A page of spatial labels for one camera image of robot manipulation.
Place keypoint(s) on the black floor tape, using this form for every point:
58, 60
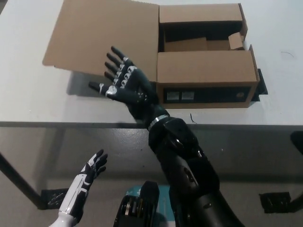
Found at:
277, 202
54, 197

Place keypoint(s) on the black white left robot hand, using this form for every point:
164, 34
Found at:
86, 182

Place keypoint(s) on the brown cardboard storage box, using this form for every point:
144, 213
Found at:
203, 68

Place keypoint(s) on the small cardboard inner box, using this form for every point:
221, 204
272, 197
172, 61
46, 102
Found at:
236, 42

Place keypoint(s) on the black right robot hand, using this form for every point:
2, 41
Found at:
130, 87

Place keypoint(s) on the black table leg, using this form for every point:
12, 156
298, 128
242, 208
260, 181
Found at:
297, 142
21, 179

